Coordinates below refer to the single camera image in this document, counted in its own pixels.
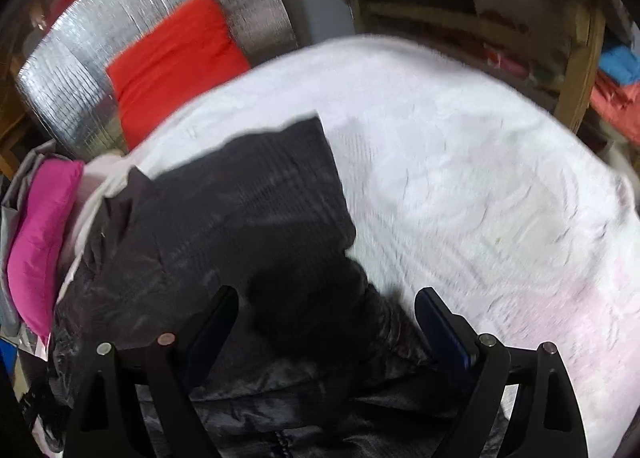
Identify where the wooden shelf rack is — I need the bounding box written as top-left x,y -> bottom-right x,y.
280,0 -> 608,136

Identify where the magenta padded garment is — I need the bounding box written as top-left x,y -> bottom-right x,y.
7,158 -> 86,341

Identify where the blue folded cloth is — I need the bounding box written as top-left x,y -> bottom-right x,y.
599,45 -> 640,87

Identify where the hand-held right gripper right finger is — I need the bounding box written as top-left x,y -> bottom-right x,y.
414,287 -> 589,458

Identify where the dark grey padded jacket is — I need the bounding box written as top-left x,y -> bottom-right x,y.
30,117 -> 511,458

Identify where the white bed sheet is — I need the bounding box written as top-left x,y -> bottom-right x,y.
65,35 -> 638,458

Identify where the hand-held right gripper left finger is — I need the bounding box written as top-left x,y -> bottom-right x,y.
65,285 -> 239,458

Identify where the red folded cloth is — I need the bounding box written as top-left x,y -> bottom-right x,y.
105,0 -> 252,151

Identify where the coral folded cloth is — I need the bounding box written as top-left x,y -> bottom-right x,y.
589,74 -> 640,141

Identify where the silver foil mat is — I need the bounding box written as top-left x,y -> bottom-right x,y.
15,0 -> 299,159

